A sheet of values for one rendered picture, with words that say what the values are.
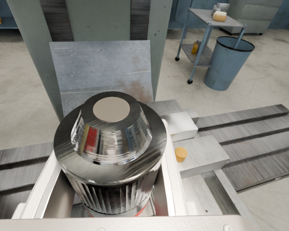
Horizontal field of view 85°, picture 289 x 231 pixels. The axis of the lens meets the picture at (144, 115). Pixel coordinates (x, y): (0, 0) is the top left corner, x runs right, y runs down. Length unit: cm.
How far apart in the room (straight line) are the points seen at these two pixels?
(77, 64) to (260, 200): 162
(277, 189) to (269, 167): 133
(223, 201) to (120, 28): 53
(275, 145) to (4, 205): 69
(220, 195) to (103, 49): 51
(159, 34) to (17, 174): 57
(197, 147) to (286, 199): 159
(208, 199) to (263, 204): 140
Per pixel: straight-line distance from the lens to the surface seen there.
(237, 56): 237
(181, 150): 29
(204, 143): 34
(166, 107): 45
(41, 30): 59
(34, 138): 184
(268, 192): 180
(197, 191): 33
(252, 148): 56
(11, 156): 50
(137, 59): 60
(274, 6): 593
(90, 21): 57
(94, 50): 58
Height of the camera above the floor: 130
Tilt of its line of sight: 45 degrees down
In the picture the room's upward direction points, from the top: 7 degrees clockwise
